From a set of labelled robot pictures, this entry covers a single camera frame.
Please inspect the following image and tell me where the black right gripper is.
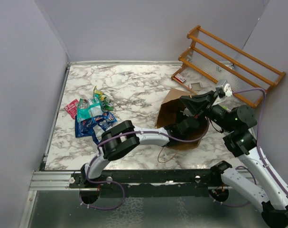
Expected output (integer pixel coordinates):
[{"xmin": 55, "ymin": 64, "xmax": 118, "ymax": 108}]
[{"xmin": 179, "ymin": 90, "xmax": 235, "ymax": 133}]

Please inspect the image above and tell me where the brown paper bag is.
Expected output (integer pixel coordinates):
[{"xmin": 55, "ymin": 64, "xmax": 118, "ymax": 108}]
[{"xmin": 155, "ymin": 88, "xmax": 209, "ymax": 152}]

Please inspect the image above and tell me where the blue M&Ms candy packet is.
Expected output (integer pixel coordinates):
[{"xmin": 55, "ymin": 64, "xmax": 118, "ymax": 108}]
[{"xmin": 93, "ymin": 111, "xmax": 117, "ymax": 129}]

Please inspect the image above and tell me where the yellow green candy packet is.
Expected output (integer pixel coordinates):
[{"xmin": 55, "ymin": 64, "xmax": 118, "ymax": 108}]
[{"xmin": 93, "ymin": 86, "xmax": 114, "ymax": 112}]

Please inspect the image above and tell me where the small blue white snack packet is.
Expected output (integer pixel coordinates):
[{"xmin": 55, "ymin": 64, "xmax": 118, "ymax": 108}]
[{"xmin": 92, "ymin": 121, "xmax": 113, "ymax": 145}]

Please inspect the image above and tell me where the teal white snack packet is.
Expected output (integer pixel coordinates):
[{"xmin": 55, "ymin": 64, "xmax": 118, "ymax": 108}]
[{"xmin": 77, "ymin": 97, "xmax": 103, "ymax": 122}]

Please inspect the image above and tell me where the blue Burts chips bag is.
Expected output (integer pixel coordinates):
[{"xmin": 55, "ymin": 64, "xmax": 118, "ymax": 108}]
[{"xmin": 74, "ymin": 119, "xmax": 83, "ymax": 138}]

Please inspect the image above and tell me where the red snack packet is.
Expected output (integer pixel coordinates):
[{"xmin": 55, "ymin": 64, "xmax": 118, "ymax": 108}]
[{"xmin": 64, "ymin": 99, "xmax": 79, "ymax": 119}]

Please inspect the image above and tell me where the blue salt vinegar chips bag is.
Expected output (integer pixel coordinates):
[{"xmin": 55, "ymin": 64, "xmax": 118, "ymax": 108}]
[{"xmin": 81, "ymin": 118, "xmax": 98, "ymax": 136}]

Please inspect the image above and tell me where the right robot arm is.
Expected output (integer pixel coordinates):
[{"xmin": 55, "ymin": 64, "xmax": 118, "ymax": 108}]
[{"xmin": 180, "ymin": 90, "xmax": 288, "ymax": 228}]

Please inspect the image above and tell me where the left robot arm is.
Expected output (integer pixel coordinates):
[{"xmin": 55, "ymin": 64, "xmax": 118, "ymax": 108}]
[{"xmin": 80, "ymin": 111, "xmax": 200, "ymax": 188}]

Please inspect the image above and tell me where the open small cardboard box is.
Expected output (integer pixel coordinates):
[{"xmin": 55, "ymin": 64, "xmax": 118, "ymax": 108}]
[{"xmin": 188, "ymin": 82, "xmax": 203, "ymax": 92}]

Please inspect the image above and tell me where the small red white box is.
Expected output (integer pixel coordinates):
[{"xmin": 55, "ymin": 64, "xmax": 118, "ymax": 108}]
[{"xmin": 174, "ymin": 73, "xmax": 186, "ymax": 83}]

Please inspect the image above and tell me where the wooden two-tier rack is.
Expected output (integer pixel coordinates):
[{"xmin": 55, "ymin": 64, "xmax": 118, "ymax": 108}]
[{"xmin": 171, "ymin": 25, "xmax": 286, "ymax": 108}]

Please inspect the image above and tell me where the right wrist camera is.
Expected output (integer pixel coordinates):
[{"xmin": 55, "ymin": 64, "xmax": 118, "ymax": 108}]
[{"xmin": 213, "ymin": 79, "xmax": 232, "ymax": 105}]

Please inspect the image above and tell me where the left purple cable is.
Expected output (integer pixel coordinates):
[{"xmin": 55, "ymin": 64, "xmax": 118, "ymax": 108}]
[{"xmin": 78, "ymin": 117, "xmax": 210, "ymax": 209}]

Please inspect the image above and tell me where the purple cable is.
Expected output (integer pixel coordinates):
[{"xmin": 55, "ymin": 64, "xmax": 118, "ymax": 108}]
[
  {"xmin": 212, "ymin": 87, "xmax": 288, "ymax": 207},
  {"xmin": 78, "ymin": 117, "xmax": 210, "ymax": 209}
]

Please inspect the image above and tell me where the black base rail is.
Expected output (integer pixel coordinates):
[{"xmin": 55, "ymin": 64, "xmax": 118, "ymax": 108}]
[{"xmin": 69, "ymin": 168, "xmax": 229, "ymax": 201}]

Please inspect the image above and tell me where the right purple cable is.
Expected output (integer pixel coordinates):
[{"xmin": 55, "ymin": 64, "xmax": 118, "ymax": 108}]
[{"xmin": 212, "ymin": 87, "xmax": 288, "ymax": 207}]

